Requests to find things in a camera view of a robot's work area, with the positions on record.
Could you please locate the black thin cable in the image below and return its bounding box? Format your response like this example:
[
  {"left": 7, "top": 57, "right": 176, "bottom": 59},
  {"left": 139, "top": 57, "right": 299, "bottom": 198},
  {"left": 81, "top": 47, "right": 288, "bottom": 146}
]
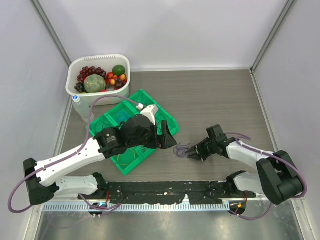
[{"left": 156, "top": 113, "right": 168, "bottom": 126}]

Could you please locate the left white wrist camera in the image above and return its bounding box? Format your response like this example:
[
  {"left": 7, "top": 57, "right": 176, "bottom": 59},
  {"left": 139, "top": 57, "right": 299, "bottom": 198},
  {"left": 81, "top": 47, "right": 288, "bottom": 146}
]
[{"left": 136, "top": 103, "right": 159, "bottom": 125}]

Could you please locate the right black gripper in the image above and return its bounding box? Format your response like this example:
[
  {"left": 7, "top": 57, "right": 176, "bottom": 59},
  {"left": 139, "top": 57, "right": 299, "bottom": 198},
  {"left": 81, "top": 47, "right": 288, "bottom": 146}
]
[{"left": 187, "top": 137, "right": 217, "bottom": 161}]

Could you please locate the green compartment tray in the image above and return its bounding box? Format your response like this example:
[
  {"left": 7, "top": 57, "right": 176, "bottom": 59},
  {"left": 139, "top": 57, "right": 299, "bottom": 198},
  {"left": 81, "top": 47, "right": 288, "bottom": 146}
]
[{"left": 90, "top": 89, "right": 180, "bottom": 175}]

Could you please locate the red grape bunch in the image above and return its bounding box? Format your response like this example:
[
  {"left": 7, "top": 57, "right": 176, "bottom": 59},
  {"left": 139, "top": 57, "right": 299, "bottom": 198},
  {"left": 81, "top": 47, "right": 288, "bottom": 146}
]
[{"left": 77, "top": 66, "right": 107, "bottom": 83}]

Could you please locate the dark grape bunch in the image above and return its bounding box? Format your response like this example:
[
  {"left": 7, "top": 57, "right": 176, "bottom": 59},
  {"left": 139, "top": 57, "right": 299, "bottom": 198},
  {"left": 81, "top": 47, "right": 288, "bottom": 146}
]
[{"left": 74, "top": 82, "right": 86, "bottom": 93}]

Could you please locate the green melon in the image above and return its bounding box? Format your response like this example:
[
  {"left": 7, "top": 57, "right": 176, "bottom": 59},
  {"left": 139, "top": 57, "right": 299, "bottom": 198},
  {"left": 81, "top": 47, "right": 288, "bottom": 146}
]
[{"left": 83, "top": 74, "right": 106, "bottom": 94}]

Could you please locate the yellow thin cable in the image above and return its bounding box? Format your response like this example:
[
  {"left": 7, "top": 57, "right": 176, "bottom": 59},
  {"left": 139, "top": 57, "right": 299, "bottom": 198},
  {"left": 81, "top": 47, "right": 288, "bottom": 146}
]
[{"left": 116, "top": 148, "right": 137, "bottom": 166}]

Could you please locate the white slotted cable duct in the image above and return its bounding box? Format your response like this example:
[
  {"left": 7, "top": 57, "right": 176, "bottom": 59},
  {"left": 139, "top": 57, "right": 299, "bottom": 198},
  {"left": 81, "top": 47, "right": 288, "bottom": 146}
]
[{"left": 42, "top": 201, "right": 230, "bottom": 212}]

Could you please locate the clear water bottle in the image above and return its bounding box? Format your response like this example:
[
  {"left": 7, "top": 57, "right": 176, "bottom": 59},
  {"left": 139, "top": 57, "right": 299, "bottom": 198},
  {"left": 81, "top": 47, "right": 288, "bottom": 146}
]
[{"left": 72, "top": 95, "right": 95, "bottom": 123}]

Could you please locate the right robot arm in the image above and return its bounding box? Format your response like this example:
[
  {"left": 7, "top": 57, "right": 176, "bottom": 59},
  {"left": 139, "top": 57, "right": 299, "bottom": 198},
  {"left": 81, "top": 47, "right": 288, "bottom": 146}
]
[{"left": 187, "top": 124, "right": 308, "bottom": 205}]

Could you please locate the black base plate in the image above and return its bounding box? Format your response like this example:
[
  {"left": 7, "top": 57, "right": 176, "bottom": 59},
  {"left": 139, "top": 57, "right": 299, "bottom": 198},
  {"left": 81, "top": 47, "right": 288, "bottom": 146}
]
[{"left": 83, "top": 181, "right": 256, "bottom": 205}]

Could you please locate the red yellow cherries bunch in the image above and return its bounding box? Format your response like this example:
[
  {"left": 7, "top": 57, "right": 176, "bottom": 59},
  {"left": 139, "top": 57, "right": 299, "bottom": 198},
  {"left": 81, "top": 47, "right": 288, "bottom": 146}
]
[{"left": 104, "top": 72, "right": 128, "bottom": 91}]

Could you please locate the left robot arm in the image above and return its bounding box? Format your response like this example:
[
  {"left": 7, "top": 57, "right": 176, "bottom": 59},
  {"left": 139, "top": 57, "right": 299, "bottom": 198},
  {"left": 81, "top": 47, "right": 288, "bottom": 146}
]
[{"left": 23, "top": 114, "right": 177, "bottom": 206}]

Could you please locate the green lime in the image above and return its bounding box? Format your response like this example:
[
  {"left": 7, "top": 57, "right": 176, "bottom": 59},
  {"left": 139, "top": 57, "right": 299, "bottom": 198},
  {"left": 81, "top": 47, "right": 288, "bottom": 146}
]
[{"left": 112, "top": 64, "right": 126, "bottom": 76}]

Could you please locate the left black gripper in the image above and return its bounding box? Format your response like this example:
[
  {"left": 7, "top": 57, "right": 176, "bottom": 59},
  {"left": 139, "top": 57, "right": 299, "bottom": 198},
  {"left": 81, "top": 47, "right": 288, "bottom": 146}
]
[{"left": 128, "top": 120, "right": 177, "bottom": 149}]

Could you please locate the white plastic basket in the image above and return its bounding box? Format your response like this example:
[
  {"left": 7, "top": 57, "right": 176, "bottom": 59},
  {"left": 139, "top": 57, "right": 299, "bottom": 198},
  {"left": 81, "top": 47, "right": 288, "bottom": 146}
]
[{"left": 65, "top": 54, "right": 131, "bottom": 106}]

